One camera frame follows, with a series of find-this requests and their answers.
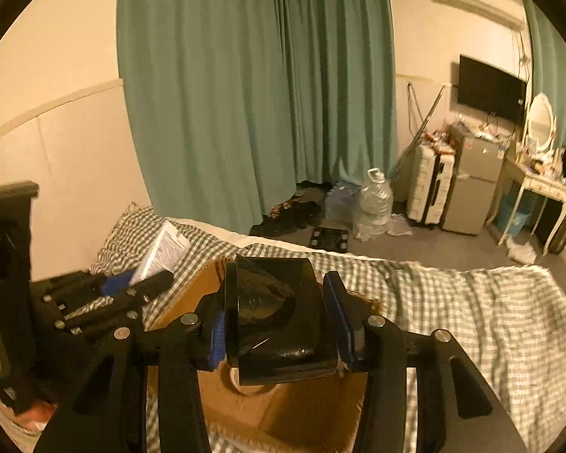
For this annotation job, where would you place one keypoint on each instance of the large clear water bottle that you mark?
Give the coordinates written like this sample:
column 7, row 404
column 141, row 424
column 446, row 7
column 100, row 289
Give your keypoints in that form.
column 375, row 203

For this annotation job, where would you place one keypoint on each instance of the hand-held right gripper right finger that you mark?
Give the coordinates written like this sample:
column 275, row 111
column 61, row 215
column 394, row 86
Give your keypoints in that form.
column 342, row 325

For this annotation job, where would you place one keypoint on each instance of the black bathroom scale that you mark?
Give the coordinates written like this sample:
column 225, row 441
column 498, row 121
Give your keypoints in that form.
column 328, row 237

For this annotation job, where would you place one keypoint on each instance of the pile of snack packets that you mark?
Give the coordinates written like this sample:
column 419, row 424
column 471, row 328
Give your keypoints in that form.
column 441, row 139

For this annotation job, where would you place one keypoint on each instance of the glossy black box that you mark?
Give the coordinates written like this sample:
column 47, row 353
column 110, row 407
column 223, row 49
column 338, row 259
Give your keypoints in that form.
column 283, row 321

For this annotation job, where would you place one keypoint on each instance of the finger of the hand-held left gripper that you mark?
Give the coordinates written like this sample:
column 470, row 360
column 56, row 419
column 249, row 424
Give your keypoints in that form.
column 115, row 286
column 156, row 282

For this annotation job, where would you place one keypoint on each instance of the green checked blanket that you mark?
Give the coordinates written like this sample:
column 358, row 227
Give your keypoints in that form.
column 453, row 311

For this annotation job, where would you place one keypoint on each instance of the white plastic bag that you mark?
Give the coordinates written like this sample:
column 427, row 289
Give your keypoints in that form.
column 522, row 252

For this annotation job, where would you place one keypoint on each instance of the narrow green curtain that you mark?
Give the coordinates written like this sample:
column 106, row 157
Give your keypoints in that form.
column 554, row 75

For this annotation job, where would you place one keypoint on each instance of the grey mini fridge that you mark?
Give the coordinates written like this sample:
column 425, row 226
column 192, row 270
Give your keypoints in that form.
column 474, row 179

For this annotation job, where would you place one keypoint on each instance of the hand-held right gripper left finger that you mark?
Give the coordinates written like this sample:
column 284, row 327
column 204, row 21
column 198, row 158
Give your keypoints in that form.
column 215, row 342

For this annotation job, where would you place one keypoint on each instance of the pile of dark shoes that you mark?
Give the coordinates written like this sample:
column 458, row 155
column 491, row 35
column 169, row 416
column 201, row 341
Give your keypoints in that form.
column 292, row 214

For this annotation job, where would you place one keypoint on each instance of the blue bin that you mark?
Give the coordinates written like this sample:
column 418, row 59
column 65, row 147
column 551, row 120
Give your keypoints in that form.
column 514, row 217

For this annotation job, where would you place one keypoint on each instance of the black wall television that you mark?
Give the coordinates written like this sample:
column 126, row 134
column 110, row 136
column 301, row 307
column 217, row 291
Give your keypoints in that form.
column 490, row 87

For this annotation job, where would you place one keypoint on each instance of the wide green curtain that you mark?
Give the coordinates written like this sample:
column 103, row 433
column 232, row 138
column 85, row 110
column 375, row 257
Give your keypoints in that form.
column 245, row 89

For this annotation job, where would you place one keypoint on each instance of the white oval mirror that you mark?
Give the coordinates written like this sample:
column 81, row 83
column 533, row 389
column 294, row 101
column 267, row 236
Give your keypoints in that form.
column 540, row 120

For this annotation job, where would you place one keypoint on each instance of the orange packet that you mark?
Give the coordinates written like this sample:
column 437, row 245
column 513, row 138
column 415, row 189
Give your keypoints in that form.
column 35, row 417

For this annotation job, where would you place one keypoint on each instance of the white suitcase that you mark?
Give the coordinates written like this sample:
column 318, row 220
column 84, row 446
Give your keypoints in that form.
column 429, row 184

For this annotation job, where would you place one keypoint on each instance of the long leaning stick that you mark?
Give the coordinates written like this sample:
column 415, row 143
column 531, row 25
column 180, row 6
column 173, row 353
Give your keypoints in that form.
column 422, row 127

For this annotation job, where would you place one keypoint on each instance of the white printed packet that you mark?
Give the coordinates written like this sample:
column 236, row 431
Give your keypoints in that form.
column 162, row 252

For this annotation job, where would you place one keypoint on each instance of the white vanity table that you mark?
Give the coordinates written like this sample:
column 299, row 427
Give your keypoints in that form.
column 542, row 184

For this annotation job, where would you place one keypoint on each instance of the pack of small water bottles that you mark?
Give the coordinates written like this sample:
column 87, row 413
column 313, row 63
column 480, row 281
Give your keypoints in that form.
column 340, row 203

